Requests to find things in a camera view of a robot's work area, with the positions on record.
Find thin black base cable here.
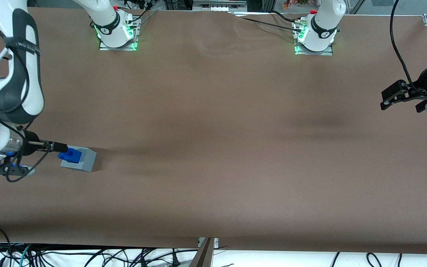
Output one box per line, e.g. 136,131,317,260
236,16,305,34

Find teal floor cable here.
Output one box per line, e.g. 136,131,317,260
18,244,33,267

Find brown table cover sheet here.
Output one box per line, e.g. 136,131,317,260
0,7,427,256

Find white power strip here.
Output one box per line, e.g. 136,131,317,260
193,0,247,11

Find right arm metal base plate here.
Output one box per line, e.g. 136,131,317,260
99,14,139,51

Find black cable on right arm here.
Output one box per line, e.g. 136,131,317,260
0,22,53,183

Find thick black base cable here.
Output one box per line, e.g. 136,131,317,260
269,10,305,24

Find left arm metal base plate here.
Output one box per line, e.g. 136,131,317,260
294,20,334,56

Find grey metal support post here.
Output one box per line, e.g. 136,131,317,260
189,237,215,267

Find orange and green items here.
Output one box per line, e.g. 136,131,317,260
282,0,310,10

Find blue plastic part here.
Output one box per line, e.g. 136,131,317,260
58,148,83,164

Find white metal bracket plate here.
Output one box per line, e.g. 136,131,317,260
198,237,219,248

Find black cable at right base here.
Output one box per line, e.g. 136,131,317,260
117,0,155,23

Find black strap with text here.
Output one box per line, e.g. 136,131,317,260
3,36,40,56

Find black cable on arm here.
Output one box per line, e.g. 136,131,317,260
0,22,53,183
390,0,427,95

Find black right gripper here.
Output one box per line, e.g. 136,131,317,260
20,131,68,156

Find gray cube base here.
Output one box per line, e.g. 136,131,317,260
60,146,97,173

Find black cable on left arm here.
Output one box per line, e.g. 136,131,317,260
390,0,427,95

